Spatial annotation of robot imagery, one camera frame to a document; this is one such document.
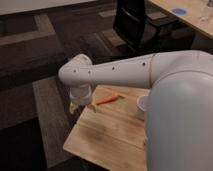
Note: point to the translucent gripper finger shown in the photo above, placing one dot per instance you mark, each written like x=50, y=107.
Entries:
x=73, y=107
x=92, y=107

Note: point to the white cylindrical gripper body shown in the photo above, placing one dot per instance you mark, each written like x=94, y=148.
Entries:
x=81, y=95

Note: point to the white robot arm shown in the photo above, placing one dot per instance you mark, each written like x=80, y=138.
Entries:
x=179, y=108

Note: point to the orange toy carrot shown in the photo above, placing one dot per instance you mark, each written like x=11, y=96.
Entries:
x=108, y=99

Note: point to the white plastic cup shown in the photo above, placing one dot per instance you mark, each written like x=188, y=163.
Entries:
x=142, y=102

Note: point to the black office chair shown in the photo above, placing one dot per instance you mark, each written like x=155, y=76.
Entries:
x=133, y=25

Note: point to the blue round coaster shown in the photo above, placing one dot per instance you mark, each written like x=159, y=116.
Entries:
x=179, y=11

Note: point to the light wooden far table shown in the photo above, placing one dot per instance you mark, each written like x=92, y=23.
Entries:
x=192, y=17

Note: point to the clear glass on far table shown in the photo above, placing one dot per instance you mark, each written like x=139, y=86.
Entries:
x=206, y=12

